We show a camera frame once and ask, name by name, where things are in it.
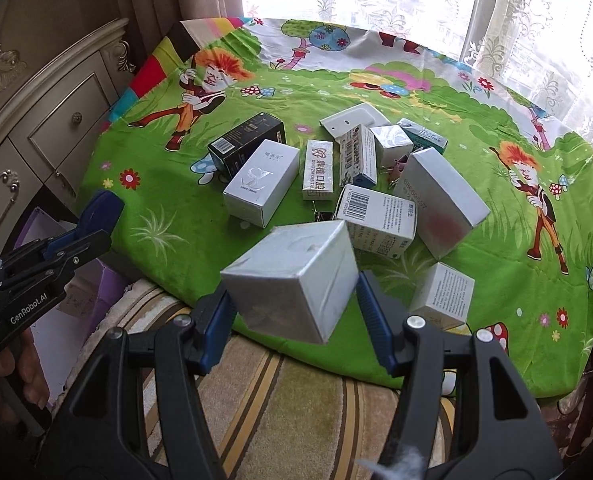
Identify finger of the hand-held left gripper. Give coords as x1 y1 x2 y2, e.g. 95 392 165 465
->
44 230 113 273
74 189 126 241

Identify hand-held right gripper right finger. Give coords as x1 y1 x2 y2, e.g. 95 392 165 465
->
357 269 563 480

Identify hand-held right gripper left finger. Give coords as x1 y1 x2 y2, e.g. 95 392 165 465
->
41 290 238 480

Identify purple cardboard box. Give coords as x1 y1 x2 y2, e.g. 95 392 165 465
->
14 207 130 411

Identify white box with fine print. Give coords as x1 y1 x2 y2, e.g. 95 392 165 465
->
409 261 476 328

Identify large plain white box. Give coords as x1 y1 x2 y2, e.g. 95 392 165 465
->
220 220 361 346

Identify white box red smudge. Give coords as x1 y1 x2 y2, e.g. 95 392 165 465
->
393 149 491 260

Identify white box with grey logo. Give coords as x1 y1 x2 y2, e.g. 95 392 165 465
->
222 139 301 228

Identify black box with comb drawing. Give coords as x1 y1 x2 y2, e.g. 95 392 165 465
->
207 113 287 180

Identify white box with green print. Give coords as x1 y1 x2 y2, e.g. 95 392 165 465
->
337 124 378 188

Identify person's left hand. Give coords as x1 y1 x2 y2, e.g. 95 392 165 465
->
0 335 53 417

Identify green cartoon printed blanket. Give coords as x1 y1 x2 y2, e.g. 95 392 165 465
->
89 16 593 403

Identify cream ornate dresser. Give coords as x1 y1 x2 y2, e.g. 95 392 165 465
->
0 0 137 241

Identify white box with barcode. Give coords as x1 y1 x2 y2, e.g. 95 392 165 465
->
335 185 418 259

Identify black binder clip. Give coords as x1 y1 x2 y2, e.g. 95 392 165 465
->
312 200 344 222

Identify coloured binder clips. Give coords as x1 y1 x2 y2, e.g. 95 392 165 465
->
383 157 412 188

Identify narrow white and gold box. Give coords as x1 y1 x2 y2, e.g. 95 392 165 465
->
302 139 338 202

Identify small plain white box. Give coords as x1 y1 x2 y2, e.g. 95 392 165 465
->
369 124 415 168

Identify teal and white box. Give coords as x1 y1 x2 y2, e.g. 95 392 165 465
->
399 118 449 155

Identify flat white device box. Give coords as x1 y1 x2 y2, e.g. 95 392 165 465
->
319 105 391 137

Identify white lace curtain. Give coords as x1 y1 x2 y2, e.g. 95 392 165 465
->
236 0 593 151

